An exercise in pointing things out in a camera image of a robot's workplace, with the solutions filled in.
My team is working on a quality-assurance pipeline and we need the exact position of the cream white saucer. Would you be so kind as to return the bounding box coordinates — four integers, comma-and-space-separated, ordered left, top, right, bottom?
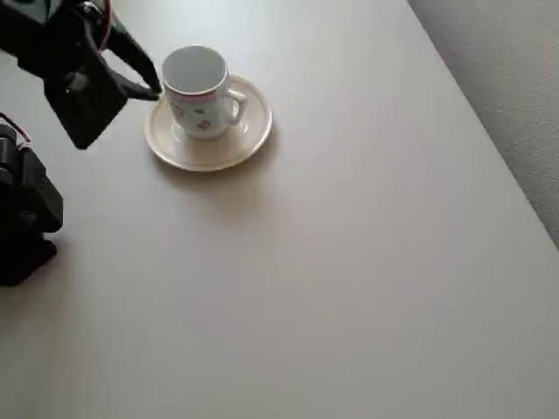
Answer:
143, 73, 274, 172

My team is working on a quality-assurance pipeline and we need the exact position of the red cable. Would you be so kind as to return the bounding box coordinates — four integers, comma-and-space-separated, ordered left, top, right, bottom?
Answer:
98, 0, 115, 56

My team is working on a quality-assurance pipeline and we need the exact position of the black gripper camera mount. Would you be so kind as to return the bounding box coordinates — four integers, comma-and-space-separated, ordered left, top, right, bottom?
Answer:
43, 54, 130, 151

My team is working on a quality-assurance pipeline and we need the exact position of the white floral mug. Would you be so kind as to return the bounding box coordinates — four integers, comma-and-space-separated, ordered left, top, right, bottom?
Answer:
160, 44, 249, 141

